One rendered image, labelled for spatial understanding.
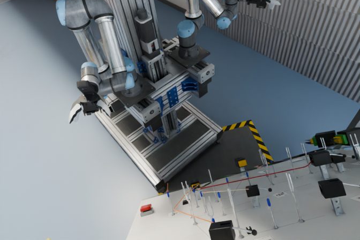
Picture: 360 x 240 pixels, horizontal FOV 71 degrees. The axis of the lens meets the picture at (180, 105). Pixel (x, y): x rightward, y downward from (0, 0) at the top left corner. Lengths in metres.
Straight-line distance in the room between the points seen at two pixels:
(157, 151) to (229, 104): 1.07
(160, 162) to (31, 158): 1.54
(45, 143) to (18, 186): 0.52
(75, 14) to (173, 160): 1.55
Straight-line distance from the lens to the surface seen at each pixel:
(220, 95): 3.13
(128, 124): 2.75
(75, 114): 1.06
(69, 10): 1.33
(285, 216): 0.93
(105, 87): 1.27
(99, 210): 2.63
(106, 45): 1.29
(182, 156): 2.39
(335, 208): 0.90
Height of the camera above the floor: 2.30
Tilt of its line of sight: 49 degrees down
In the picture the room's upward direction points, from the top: 10 degrees counter-clockwise
